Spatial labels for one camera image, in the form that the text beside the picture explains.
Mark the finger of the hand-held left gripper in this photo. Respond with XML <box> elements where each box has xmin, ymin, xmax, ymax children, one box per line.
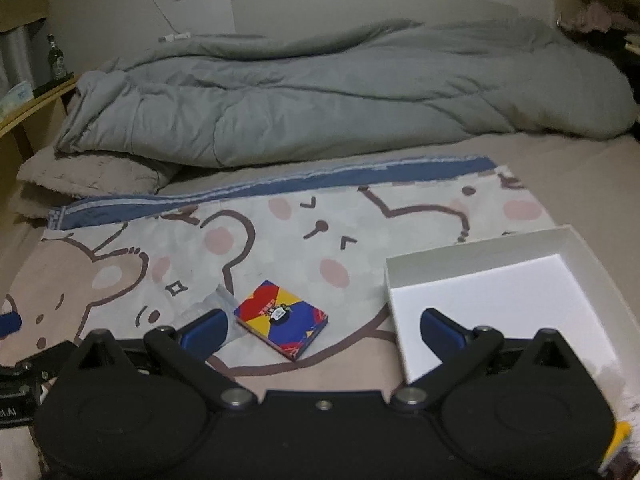
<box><xmin>0</xmin><ymin>311</ymin><xmax>24</xmax><ymax>337</ymax></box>
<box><xmin>15</xmin><ymin>341</ymin><xmax>77</xmax><ymax>377</ymax></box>

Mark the wooden bedside shelf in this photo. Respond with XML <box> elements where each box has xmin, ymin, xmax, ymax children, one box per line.
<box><xmin>0</xmin><ymin>0</ymin><xmax>81</xmax><ymax>186</ymax></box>

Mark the beige fluffy pillow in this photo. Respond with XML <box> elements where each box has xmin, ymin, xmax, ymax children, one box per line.
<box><xmin>10</xmin><ymin>147</ymin><xmax>181</xmax><ymax>221</ymax></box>

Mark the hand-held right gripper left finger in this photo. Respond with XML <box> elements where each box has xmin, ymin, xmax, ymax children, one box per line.
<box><xmin>70</xmin><ymin>308</ymin><xmax>259</xmax><ymax>414</ymax></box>

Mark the white shallow cardboard box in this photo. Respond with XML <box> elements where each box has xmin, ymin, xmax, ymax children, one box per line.
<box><xmin>384</xmin><ymin>226</ymin><xmax>626</xmax><ymax>386</ymax></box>

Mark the cartoon bear printed blanket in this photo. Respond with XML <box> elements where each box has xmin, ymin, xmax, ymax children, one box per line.
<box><xmin>0</xmin><ymin>156</ymin><xmax>558</xmax><ymax>396</ymax></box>

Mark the colourful small card box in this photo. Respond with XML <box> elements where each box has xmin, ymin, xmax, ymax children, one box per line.
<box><xmin>234</xmin><ymin>280</ymin><xmax>330</xmax><ymax>362</ymax></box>

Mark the grey duvet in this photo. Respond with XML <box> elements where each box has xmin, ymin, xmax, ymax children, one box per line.
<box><xmin>54</xmin><ymin>19</ymin><xmax>636</xmax><ymax>168</ymax></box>

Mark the yellow headlamp with strap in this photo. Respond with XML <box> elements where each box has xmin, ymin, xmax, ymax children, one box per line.
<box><xmin>602</xmin><ymin>420</ymin><xmax>633</xmax><ymax>476</ymax></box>

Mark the pile of clothes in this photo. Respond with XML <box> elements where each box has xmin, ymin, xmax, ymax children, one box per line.
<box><xmin>557</xmin><ymin>0</ymin><xmax>640</xmax><ymax>66</ymax></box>

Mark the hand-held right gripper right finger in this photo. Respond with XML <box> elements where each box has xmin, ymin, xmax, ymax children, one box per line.
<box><xmin>391</xmin><ymin>308</ymin><xmax>582</xmax><ymax>414</ymax></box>

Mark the tissue pack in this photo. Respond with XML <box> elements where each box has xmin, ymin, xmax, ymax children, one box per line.
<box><xmin>0</xmin><ymin>82</ymin><xmax>33</xmax><ymax>116</ymax></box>

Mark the dark glass bottle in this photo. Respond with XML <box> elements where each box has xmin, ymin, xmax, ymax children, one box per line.
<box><xmin>46</xmin><ymin>34</ymin><xmax>68</xmax><ymax>81</ymax></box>

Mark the white charging cable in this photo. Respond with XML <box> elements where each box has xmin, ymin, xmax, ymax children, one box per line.
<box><xmin>134</xmin><ymin>0</ymin><xmax>193</xmax><ymax>44</ymax></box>

